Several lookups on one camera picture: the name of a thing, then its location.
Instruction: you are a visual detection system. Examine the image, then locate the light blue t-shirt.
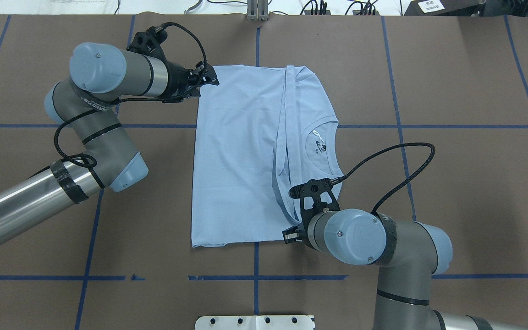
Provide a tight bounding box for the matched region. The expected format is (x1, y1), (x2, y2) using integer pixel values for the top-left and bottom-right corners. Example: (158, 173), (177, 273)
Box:
(191, 65), (343, 248)

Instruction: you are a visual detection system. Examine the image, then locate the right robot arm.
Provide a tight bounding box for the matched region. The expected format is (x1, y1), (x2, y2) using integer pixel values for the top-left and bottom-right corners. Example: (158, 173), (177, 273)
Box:
(283, 178), (519, 330)

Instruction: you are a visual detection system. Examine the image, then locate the black braided cable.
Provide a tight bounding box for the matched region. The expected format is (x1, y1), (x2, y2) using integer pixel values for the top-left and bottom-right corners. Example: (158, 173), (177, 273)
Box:
(53, 22), (208, 189)
(330, 143), (436, 216)

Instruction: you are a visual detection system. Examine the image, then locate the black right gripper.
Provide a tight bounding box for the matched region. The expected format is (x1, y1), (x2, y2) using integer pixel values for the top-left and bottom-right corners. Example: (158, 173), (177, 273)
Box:
(282, 180), (342, 244)

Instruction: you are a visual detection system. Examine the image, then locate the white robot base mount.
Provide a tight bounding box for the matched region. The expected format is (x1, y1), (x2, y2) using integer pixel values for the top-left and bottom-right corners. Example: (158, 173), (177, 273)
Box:
(194, 315), (316, 330)

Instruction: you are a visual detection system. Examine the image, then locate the black box with label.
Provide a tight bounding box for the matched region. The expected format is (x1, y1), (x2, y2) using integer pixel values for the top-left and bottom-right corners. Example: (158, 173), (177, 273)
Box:
(403, 0), (486, 17)

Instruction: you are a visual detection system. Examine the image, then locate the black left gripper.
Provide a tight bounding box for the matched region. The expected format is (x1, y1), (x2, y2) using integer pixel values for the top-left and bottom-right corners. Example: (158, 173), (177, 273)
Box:
(126, 25), (220, 103)

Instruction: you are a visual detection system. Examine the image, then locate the grey aluminium frame post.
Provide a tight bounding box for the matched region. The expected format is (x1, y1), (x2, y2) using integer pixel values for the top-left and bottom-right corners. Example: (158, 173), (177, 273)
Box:
(246, 0), (270, 22)

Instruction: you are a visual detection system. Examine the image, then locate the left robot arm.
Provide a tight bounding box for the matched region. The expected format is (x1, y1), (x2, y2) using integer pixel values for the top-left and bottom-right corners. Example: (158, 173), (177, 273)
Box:
(0, 22), (219, 246)

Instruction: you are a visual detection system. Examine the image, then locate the black braided left cable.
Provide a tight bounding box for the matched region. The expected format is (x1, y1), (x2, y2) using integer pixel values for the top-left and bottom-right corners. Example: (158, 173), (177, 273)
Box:
(53, 22), (208, 189)

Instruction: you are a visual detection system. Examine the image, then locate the black braided right cable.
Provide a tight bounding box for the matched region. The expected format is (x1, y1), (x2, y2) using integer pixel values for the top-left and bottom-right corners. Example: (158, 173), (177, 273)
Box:
(330, 143), (436, 216)

